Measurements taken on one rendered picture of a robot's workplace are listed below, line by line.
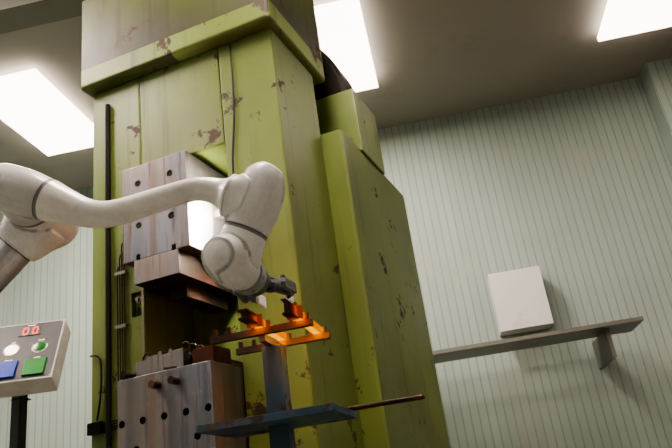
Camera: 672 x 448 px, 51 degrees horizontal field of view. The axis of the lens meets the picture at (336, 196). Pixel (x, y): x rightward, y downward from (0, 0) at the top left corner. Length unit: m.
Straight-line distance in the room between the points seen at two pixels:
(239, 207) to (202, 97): 1.57
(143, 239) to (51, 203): 1.12
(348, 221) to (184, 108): 0.86
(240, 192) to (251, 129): 1.33
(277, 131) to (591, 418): 4.23
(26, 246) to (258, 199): 0.63
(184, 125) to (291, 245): 0.79
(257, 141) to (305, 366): 0.92
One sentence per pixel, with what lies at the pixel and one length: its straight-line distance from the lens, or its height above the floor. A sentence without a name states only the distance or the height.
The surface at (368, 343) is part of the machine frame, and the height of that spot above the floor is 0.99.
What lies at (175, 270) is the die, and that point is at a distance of 2.66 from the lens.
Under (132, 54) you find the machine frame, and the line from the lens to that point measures 3.35.
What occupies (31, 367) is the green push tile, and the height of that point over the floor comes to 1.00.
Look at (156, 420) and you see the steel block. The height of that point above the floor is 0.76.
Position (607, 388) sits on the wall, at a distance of 6.35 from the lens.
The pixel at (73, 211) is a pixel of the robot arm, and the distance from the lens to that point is 1.69.
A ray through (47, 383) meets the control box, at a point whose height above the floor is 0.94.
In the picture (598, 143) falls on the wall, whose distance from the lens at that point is 7.00.
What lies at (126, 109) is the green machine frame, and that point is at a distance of 3.30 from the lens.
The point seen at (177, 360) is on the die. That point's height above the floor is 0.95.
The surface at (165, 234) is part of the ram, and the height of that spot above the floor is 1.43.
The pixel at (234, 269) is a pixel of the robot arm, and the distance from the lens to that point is 1.49.
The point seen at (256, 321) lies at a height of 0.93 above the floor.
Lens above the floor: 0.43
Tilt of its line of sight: 23 degrees up
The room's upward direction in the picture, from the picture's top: 8 degrees counter-clockwise
